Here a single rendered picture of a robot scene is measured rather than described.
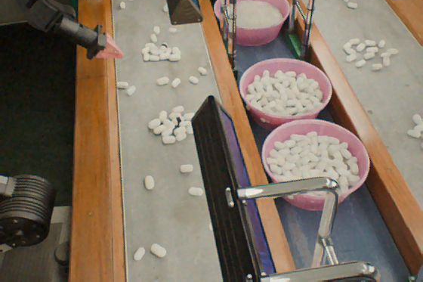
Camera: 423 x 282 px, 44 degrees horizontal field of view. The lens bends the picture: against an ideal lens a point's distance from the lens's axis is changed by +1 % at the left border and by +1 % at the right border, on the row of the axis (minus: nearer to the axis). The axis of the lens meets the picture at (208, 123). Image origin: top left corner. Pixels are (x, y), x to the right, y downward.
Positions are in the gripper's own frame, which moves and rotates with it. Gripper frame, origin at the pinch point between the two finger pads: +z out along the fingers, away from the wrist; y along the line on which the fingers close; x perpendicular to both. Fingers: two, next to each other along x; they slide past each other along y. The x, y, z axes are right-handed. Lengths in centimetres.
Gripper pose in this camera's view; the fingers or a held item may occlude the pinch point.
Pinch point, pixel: (120, 54)
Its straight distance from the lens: 156.6
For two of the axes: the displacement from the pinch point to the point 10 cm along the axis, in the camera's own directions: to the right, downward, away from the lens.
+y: -1.4, -6.8, 7.2
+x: -6.1, 6.3, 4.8
